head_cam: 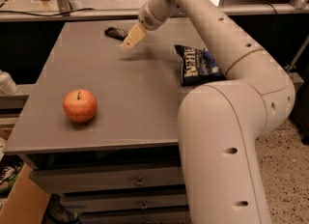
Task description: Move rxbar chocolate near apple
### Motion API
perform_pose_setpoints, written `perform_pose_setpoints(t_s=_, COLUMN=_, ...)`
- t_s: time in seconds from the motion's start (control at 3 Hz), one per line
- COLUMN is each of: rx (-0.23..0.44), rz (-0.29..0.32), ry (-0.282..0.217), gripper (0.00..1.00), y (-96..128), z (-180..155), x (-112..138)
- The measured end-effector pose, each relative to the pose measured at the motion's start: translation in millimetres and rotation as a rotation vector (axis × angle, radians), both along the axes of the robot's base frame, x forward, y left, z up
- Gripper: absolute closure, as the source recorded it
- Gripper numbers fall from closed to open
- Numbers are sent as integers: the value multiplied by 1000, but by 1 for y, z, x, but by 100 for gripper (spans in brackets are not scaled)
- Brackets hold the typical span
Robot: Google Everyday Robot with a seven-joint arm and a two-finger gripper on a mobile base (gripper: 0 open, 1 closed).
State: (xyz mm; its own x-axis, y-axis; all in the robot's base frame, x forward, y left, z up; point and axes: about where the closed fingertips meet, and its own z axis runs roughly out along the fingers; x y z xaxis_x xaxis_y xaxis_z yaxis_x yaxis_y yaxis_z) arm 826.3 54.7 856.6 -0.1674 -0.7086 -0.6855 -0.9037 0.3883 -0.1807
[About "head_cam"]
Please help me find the grey cylinder at left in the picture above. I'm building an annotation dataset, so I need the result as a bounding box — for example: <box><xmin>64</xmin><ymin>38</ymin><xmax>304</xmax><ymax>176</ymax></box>
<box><xmin>0</xmin><ymin>70</ymin><xmax>18</xmax><ymax>96</ymax></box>

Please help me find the middle grey drawer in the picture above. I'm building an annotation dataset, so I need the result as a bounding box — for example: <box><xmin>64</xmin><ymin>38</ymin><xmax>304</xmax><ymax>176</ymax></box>
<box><xmin>61</xmin><ymin>193</ymin><xmax>187</xmax><ymax>212</ymax></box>

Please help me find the grey metal rail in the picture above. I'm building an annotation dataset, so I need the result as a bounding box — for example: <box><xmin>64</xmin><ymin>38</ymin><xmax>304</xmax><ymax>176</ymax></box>
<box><xmin>0</xmin><ymin>3</ymin><xmax>309</xmax><ymax>22</ymax></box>

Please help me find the bottom grey drawer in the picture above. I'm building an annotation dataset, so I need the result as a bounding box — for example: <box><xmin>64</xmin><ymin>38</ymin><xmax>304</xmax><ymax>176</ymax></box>
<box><xmin>80</xmin><ymin>209</ymin><xmax>190</xmax><ymax>224</ymax></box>

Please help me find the grey drawer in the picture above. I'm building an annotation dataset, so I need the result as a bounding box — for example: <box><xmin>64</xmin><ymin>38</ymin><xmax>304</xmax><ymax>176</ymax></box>
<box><xmin>61</xmin><ymin>193</ymin><xmax>187</xmax><ymax>212</ymax></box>
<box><xmin>30</xmin><ymin>166</ymin><xmax>184</xmax><ymax>194</ymax></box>
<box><xmin>80</xmin><ymin>209</ymin><xmax>190</xmax><ymax>224</ymax></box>

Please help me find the cardboard box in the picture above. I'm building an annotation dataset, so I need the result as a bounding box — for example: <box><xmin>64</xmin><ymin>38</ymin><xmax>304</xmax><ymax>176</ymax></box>
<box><xmin>0</xmin><ymin>165</ymin><xmax>50</xmax><ymax>224</ymax></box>

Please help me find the colourful package on floor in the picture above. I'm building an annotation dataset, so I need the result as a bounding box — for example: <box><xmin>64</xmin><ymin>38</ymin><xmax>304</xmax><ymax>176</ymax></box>
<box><xmin>0</xmin><ymin>156</ymin><xmax>23</xmax><ymax>194</ymax></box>

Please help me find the black cable on rail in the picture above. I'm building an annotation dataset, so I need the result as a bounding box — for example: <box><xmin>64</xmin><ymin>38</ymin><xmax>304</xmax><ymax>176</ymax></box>
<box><xmin>0</xmin><ymin>7</ymin><xmax>95</xmax><ymax>17</ymax></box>

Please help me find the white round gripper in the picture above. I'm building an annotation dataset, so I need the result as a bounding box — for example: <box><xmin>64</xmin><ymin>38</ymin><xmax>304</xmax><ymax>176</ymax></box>
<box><xmin>121</xmin><ymin>0</ymin><xmax>181</xmax><ymax>51</ymax></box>

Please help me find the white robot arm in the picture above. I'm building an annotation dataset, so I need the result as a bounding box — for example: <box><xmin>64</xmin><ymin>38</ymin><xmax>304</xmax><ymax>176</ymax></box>
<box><xmin>123</xmin><ymin>0</ymin><xmax>295</xmax><ymax>224</ymax></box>

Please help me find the blue chip bag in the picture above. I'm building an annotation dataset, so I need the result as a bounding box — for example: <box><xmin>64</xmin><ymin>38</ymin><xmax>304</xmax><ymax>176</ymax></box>
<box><xmin>175</xmin><ymin>44</ymin><xmax>226</xmax><ymax>86</ymax></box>

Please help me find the grey drawer cabinet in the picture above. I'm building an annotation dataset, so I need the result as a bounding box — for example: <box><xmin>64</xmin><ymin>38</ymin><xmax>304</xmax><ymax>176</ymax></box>
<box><xmin>5</xmin><ymin>18</ymin><xmax>204</xmax><ymax>224</ymax></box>

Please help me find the top grey drawer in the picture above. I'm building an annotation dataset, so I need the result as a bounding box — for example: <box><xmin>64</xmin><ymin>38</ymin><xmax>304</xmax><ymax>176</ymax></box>
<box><xmin>30</xmin><ymin>166</ymin><xmax>184</xmax><ymax>194</ymax></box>

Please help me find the red apple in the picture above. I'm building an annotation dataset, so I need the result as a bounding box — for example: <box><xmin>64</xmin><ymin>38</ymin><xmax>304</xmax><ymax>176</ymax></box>
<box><xmin>63</xmin><ymin>89</ymin><xmax>98</xmax><ymax>123</ymax></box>

